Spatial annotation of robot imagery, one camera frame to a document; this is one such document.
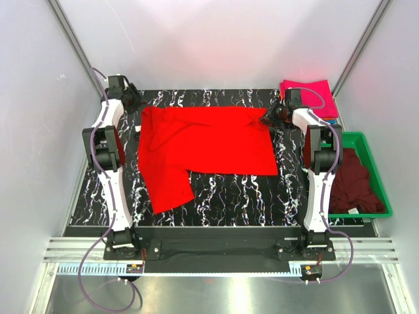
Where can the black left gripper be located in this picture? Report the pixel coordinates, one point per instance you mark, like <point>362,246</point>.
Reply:
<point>139,101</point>

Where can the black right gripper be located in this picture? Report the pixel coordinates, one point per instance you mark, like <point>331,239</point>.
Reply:
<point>268,117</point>

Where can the red t shirt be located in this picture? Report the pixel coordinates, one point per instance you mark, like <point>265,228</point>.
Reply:
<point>176,141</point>

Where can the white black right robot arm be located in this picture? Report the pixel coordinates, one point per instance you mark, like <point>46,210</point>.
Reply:
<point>322,156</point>

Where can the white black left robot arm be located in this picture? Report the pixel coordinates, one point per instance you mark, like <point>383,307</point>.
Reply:
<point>106,156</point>

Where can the folded pink t shirt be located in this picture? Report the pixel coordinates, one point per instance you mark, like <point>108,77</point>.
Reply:
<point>316,98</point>

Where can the green plastic bin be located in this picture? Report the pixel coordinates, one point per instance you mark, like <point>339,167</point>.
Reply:
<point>357,141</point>

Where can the maroon t shirt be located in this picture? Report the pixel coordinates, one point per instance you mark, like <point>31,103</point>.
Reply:
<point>351,191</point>

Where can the right connector box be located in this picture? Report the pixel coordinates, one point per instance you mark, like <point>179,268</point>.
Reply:
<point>315,270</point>

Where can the connector box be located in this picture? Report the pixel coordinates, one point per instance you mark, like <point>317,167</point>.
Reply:
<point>134,268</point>
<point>315,270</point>

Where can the left connector box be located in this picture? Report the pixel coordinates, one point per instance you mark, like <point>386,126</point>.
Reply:
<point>134,268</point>

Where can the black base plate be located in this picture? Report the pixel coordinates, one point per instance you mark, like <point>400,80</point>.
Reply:
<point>201,265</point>

